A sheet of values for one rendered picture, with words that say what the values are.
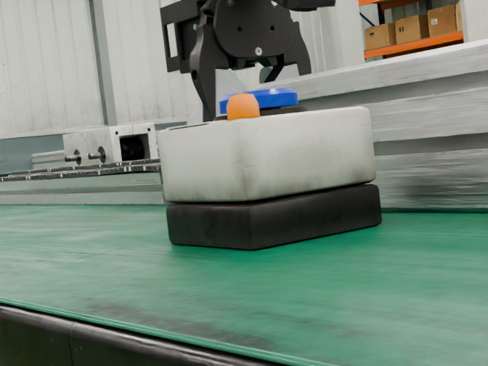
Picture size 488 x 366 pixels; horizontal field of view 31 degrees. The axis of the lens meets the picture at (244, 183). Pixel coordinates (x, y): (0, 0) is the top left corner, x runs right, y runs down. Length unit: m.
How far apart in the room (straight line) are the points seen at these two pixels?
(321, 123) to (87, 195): 0.53
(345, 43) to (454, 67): 8.29
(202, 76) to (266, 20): 0.07
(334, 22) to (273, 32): 8.30
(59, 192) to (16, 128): 11.37
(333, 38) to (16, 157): 5.14
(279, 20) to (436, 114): 0.25
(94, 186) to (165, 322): 0.65
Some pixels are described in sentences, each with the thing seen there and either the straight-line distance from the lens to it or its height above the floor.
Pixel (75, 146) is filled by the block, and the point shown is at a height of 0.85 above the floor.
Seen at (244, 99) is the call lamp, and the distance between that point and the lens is 0.41.
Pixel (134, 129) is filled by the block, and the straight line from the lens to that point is 1.59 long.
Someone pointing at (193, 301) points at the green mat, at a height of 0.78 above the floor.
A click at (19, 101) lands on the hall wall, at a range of 12.42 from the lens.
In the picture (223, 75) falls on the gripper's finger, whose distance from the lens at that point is 0.66.
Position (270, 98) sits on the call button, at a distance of 0.43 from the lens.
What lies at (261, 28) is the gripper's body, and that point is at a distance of 0.68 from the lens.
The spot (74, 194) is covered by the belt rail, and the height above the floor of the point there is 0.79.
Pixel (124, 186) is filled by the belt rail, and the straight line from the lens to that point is 0.86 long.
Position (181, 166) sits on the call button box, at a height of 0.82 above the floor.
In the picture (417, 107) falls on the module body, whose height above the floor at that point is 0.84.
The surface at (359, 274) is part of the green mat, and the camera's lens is 0.31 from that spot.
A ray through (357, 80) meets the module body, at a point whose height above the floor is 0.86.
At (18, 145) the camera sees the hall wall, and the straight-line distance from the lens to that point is 12.36.
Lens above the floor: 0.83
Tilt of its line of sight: 3 degrees down
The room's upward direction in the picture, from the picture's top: 7 degrees counter-clockwise
